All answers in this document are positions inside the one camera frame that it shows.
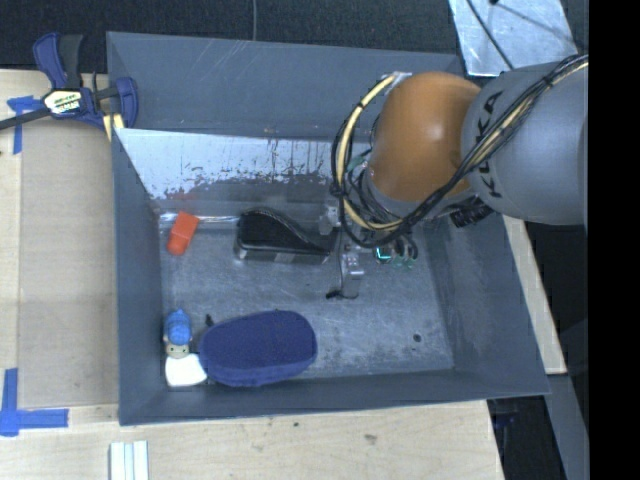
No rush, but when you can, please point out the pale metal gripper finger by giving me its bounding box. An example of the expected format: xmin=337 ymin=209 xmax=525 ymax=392
xmin=318 ymin=203 xmax=343 ymax=237
xmin=341 ymin=251 xmax=366 ymax=300

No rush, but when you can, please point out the black stapler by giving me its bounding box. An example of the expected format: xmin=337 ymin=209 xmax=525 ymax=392
xmin=233 ymin=207 xmax=338 ymax=266

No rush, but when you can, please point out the dark blue cloth pouch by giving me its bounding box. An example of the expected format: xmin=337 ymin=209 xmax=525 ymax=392
xmin=198 ymin=309 xmax=319 ymax=389

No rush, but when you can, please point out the grey metal bin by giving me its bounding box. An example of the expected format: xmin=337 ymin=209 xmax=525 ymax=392
xmin=104 ymin=30 xmax=552 ymax=427

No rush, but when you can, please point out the orange-red small block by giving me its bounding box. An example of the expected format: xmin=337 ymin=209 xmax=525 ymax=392
xmin=165 ymin=210 xmax=201 ymax=257

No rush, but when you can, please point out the blue-hatted white toy figure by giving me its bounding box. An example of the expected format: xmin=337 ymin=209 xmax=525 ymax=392
xmin=162 ymin=308 xmax=209 ymax=389

